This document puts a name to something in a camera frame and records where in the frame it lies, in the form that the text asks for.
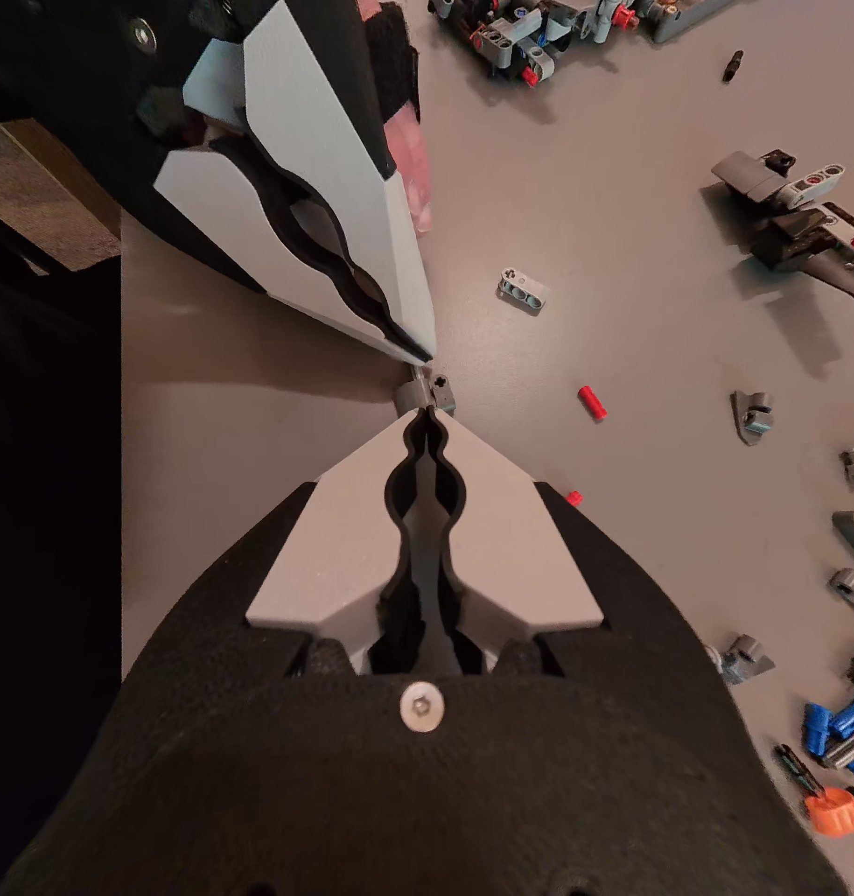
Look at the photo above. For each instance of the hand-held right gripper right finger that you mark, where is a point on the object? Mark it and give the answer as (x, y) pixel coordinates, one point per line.
(525, 553)

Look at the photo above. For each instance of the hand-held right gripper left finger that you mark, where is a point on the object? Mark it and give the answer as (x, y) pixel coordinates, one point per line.
(329, 553)

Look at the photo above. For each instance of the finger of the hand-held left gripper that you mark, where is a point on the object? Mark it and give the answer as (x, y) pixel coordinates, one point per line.
(245, 224)
(322, 140)

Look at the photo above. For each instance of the grey axle connector lego assembly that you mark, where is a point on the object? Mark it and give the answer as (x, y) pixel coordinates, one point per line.
(416, 395)

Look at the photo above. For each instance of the pile of small lego pieces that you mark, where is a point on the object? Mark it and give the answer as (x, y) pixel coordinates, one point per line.
(847, 721)

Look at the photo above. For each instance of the lego car chassis model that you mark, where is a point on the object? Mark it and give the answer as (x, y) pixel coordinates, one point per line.
(525, 35)

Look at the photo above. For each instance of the grey lego joint piece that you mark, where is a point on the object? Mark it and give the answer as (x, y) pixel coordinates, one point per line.
(745, 661)

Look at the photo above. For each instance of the light grey lego beam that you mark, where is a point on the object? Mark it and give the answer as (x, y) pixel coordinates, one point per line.
(523, 290)

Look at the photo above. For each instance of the dark grey lego wedge piece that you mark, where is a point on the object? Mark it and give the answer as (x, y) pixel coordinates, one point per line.
(750, 420)

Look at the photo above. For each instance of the small black lego pin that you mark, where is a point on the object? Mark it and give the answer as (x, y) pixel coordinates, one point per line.
(733, 66)

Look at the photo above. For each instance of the black grey lego wing assembly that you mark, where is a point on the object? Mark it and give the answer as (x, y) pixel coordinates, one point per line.
(798, 224)

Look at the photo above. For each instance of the person's left hand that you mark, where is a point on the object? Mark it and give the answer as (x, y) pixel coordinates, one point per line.
(416, 175)

